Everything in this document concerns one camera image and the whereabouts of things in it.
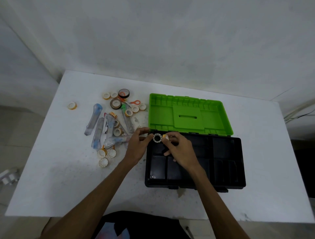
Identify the person's black clothing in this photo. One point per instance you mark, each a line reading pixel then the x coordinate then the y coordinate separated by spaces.
pixel 142 224

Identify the green utility knife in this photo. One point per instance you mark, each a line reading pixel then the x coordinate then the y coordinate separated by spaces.
pixel 128 120

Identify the person's right forearm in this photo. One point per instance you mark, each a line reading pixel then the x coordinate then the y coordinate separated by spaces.
pixel 219 206

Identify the blue knife package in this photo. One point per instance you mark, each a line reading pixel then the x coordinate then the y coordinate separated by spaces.
pixel 97 135
pixel 93 120

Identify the lone small yellow tape roll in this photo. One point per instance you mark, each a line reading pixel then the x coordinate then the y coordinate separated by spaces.
pixel 69 106

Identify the pile of small tape rolls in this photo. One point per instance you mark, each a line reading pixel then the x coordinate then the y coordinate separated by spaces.
pixel 135 109

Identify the white plug adapter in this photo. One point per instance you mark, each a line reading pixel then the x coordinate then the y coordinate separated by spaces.
pixel 11 181

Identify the black toolbox with green lid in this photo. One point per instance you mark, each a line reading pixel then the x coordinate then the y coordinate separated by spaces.
pixel 162 115

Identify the white power strip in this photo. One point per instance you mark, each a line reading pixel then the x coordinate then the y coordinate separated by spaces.
pixel 7 172

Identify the person's right hand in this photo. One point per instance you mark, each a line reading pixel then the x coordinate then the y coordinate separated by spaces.
pixel 184 154

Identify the person's left forearm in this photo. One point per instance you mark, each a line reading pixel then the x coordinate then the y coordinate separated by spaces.
pixel 93 199

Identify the black tape roll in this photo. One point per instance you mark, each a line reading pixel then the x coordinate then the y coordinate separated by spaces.
pixel 120 94

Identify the black toolbox tray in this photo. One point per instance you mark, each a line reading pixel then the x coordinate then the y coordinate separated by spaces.
pixel 221 152

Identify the person's left hand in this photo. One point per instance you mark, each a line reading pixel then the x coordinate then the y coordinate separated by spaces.
pixel 137 150

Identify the orange handled scissors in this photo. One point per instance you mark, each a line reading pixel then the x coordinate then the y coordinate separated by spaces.
pixel 134 102

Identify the dark tape roll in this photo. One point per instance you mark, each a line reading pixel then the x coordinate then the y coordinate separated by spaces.
pixel 111 104

